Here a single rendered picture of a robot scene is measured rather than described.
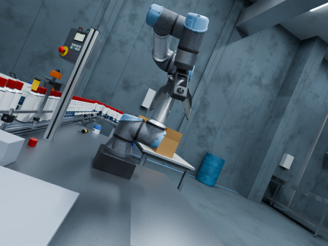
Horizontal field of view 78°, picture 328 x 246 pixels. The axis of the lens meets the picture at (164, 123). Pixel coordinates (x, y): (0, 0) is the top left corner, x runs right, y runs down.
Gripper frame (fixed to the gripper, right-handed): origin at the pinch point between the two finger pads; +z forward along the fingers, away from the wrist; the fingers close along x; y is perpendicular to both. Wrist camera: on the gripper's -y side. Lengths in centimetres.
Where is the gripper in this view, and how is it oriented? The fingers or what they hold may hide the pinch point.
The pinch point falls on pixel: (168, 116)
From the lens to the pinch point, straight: 77.3
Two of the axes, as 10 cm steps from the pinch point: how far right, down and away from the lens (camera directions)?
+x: -9.7, -2.4, -0.9
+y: 0.2, -4.4, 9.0
